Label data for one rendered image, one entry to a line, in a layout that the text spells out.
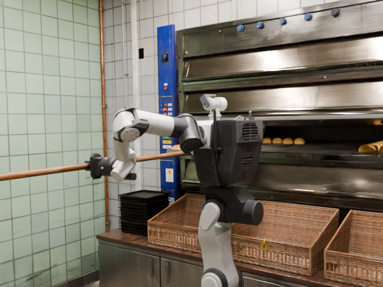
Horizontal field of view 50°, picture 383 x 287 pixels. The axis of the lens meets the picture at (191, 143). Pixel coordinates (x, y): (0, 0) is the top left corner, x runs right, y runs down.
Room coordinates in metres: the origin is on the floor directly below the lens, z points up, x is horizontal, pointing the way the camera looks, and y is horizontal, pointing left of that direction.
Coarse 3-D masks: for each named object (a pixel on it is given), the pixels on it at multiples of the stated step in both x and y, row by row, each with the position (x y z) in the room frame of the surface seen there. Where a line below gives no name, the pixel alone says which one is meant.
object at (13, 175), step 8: (176, 152) 2.57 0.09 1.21; (136, 160) 2.26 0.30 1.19; (144, 160) 2.32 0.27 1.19; (48, 168) 1.82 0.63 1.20; (56, 168) 1.84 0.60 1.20; (64, 168) 1.88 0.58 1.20; (72, 168) 1.91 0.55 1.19; (80, 168) 1.95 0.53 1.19; (88, 168) 1.99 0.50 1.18; (0, 176) 1.63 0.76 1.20; (8, 176) 1.65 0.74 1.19; (16, 176) 1.68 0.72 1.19; (24, 176) 1.71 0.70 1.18; (32, 176) 1.75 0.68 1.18
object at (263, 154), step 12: (264, 156) 2.81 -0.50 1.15; (276, 156) 2.76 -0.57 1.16; (288, 156) 2.71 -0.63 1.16; (300, 156) 2.66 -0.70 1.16; (312, 156) 2.61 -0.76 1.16; (324, 156) 2.57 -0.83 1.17; (336, 156) 2.52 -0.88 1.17; (348, 156) 2.48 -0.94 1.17; (360, 156) 2.44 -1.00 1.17; (372, 156) 2.40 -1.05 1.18
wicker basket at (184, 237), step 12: (180, 204) 3.07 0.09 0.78; (192, 204) 3.10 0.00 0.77; (156, 216) 2.84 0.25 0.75; (168, 216) 2.95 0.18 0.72; (180, 216) 3.07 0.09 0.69; (192, 216) 3.08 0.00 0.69; (156, 228) 2.73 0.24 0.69; (168, 228) 2.67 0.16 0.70; (180, 228) 2.61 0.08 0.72; (192, 228) 2.56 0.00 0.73; (156, 240) 2.73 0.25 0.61; (168, 240) 2.67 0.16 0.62; (180, 240) 2.62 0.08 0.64; (192, 240) 2.57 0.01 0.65
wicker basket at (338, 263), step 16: (352, 224) 2.42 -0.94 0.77; (368, 224) 2.37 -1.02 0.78; (336, 240) 2.22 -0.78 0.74; (352, 240) 2.40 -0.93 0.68; (368, 240) 2.35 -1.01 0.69; (336, 256) 2.04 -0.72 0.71; (352, 256) 1.99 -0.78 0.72; (368, 256) 2.32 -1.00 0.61; (336, 272) 2.04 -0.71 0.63; (352, 272) 2.14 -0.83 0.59; (368, 272) 1.95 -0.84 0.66
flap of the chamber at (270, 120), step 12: (204, 120) 2.92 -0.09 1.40; (264, 120) 2.64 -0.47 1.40; (276, 120) 2.60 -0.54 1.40; (288, 120) 2.56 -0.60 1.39; (300, 120) 2.52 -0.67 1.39; (312, 120) 2.48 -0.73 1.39; (324, 120) 2.45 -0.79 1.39; (336, 120) 2.41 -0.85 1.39; (348, 120) 2.38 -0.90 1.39; (360, 120) 2.35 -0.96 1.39; (372, 120) 2.32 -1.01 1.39
